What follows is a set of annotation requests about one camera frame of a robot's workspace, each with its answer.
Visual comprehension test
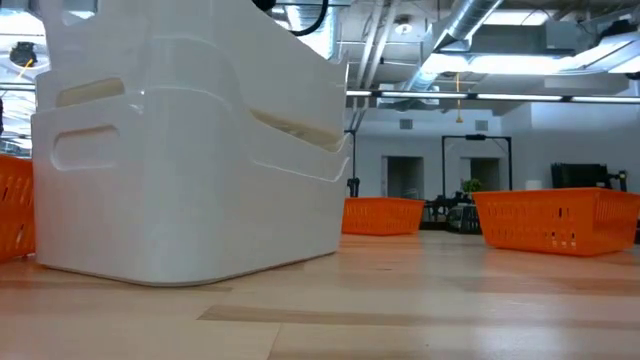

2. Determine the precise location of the long ceiling light strip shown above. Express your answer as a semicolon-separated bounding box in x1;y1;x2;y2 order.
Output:
345;89;640;104

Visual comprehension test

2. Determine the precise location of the black background stand pole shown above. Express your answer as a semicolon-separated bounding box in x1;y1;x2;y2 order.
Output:
347;128;362;199

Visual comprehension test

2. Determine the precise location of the yellow hanging cord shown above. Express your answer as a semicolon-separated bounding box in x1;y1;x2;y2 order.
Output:
453;72;464;125

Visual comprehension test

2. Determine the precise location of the black ceiling camera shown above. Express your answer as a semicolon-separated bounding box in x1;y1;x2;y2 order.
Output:
8;41;39;69

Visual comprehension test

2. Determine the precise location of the silver ceiling duct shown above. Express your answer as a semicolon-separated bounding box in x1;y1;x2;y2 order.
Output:
399;0;506;96

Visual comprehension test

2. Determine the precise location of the white plastic basket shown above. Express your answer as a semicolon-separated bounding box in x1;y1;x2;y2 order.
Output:
39;0;350;132
30;87;351;288
35;34;351;182

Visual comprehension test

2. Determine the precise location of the orange plastic mesh basket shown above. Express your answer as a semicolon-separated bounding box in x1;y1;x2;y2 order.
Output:
0;153;36;264
341;196;426;237
471;187;640;258

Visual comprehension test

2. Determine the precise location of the black hanging cable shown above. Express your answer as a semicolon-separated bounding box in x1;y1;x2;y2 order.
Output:
252;0;330;38

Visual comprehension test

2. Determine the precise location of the black background monitor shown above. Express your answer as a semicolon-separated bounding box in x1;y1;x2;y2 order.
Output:
551;162;609;190

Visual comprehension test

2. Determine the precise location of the black background rig frame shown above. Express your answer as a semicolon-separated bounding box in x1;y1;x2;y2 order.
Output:
441;133;513;192

